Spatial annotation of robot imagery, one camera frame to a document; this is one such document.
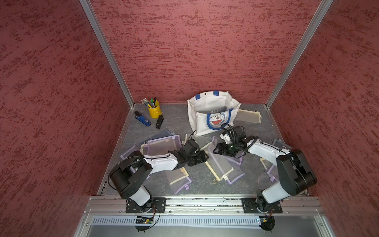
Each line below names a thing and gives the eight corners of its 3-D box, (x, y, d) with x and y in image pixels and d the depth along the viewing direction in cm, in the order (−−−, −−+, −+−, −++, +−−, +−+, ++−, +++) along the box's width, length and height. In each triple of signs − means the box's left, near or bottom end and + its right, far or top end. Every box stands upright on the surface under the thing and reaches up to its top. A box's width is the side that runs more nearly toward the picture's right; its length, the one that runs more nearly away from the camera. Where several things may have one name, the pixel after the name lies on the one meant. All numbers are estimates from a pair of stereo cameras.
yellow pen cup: (149, 116, 114) (146, 108, 106) (158, 107, 120) (155, 99, 113) (157, 120, 111) (154, 112, 104) (165, 111, 118) (163, 103, 110)
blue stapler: (134, 116, 115) (132, 113, 112) (138, 113, 117) (136, 110, 114) (147, 127, 108) (146, 124, 105) (151, 124, 110) (150, 121, 107)
